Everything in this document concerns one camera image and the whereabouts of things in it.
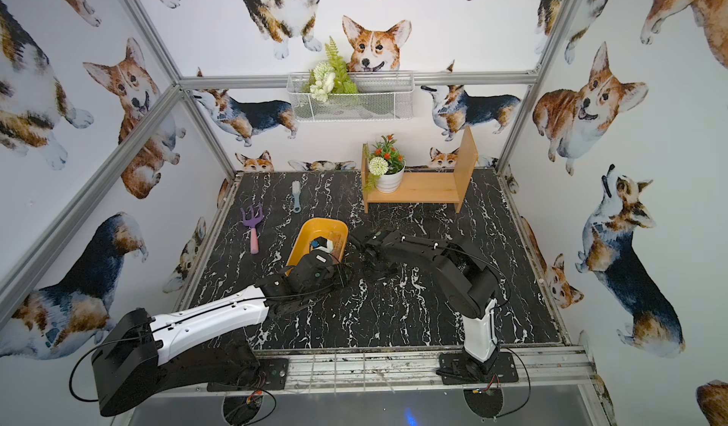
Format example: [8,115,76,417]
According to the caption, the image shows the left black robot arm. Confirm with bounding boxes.
[91,250,352,417]

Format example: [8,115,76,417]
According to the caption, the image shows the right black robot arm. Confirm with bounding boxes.
[351,228,500,382]

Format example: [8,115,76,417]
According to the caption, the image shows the yellow plastic storage box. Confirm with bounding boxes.
[286,218,349,266]

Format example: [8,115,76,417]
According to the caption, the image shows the wooden shelf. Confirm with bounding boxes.
[361,128,479,213]

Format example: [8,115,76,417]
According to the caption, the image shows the purple pink garden fork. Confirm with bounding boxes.
[241,204,265,255]

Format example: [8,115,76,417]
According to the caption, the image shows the white potted plant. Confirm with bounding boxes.
[362,134,406,194]

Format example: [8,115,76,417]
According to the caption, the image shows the teal cleaning brush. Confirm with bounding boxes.
[291,181,301,214]

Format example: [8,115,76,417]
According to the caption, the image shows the green fern white flowers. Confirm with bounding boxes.
[303,38,358,103]

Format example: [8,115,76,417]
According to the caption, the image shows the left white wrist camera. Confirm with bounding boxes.
[309,236,335,255]

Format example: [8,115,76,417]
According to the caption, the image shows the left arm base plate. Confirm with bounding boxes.
[207,358,289,392]

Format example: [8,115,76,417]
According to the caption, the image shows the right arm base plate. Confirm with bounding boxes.
[435,352,519,385]

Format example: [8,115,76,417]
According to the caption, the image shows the white wire wall basket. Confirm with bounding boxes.
[286,72,414,122]

